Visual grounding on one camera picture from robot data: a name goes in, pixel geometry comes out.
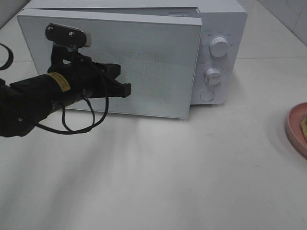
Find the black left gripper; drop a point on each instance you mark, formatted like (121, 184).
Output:
(77, 79)

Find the white microwave door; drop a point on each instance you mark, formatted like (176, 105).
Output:
(157, 54)

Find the round white door release button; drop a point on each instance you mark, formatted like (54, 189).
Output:
(207, 95)

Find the white timer knob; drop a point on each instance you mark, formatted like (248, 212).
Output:
(212, 76)

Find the pink plate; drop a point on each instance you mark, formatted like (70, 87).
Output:
(293, 127)

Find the sandwich with white bread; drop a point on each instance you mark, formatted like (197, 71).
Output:
(304, 127)

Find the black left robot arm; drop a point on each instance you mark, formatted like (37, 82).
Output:
(24, 104)

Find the white microwave oven body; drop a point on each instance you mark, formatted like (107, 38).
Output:
(219, 18)

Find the upper white power knob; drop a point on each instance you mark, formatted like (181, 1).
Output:
(219, 46)

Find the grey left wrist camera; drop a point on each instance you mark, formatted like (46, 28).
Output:
(67, 36)

